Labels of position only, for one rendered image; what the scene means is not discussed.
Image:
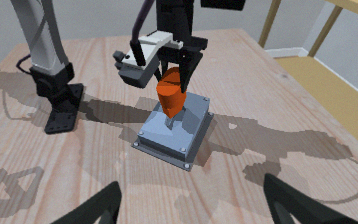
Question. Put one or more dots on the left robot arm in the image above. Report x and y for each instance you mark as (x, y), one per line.
(52, 69)

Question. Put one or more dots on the light blue metal plate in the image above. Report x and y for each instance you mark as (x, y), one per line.
(178, 132)

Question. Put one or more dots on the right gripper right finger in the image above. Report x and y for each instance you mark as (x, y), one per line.
(283, 198)

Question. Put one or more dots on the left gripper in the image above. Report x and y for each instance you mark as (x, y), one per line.
(171, 42)

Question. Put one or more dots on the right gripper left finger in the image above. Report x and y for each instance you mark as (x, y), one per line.
(106, 203)

